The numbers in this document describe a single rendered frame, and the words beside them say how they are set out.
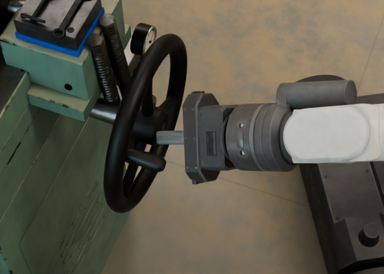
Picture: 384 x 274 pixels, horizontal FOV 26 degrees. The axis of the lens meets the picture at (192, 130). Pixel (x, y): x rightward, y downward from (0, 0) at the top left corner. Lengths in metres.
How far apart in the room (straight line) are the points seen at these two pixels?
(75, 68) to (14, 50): 0.10
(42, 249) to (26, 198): 0.19
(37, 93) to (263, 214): 0.99
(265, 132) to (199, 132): 0.11
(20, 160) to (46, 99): 0.13
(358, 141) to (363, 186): 1.03
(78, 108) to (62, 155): 0.27
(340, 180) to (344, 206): 0.07
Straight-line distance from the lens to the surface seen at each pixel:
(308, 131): 0.98
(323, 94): 1.02
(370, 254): 1.89
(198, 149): 1.11
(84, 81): 1.21
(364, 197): 1.97
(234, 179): 2.17
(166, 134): 1.15
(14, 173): 1.34
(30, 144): 1.36
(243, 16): 2.49
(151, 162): 1.17
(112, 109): 1.29
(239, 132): 1.05
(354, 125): 0.96
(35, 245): 1.53
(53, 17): 1.19
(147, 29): 1.56
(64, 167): 1.53
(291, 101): 1.04
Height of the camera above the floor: 1.90
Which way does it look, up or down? 57 degrees down
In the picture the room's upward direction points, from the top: straight up
